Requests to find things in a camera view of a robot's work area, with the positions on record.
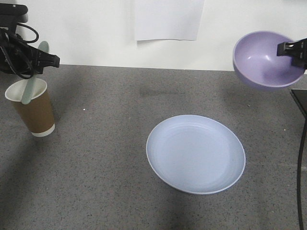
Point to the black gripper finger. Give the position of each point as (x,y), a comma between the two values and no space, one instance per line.
(297,49)
(299,63)

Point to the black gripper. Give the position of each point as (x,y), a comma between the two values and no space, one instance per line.
(21,59)

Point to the pale green plastic spoon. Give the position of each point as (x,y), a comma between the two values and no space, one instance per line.
(29,88)

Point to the lilac plastic bowl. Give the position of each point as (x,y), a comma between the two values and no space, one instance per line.
(256,62)

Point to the brown paper cup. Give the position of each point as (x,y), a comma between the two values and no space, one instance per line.
(36,115)

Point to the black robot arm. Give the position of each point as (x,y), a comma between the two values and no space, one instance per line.
(11,16)

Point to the light blue plastic plate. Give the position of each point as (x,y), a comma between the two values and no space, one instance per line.
(195,154)

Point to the black induction cooktop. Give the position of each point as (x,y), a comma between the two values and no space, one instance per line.
(300,98)

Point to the white paper sheet on wall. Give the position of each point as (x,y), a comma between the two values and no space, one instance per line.
(167,19)

